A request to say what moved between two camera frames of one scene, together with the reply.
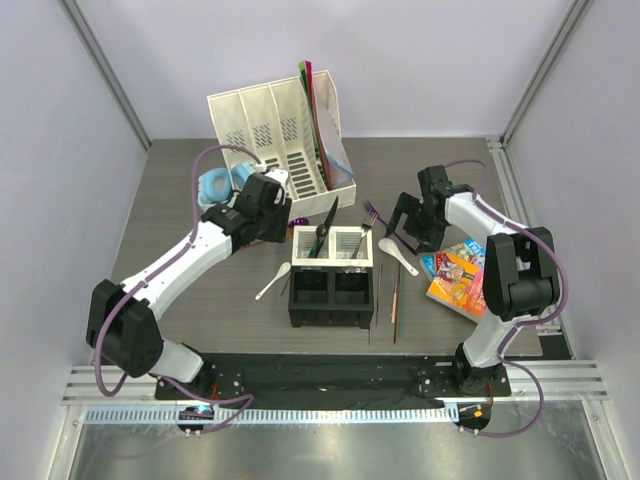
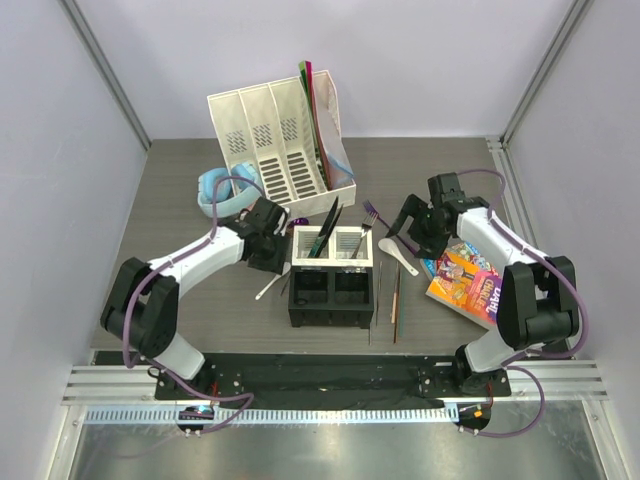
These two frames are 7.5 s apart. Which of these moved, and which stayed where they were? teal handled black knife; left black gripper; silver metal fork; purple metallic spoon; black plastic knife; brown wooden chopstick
Moved: left black gripper; black plastic knife
Stayed: brown wooden chopstick; purple metallic spoon; silver metal fork; teal handled black knife
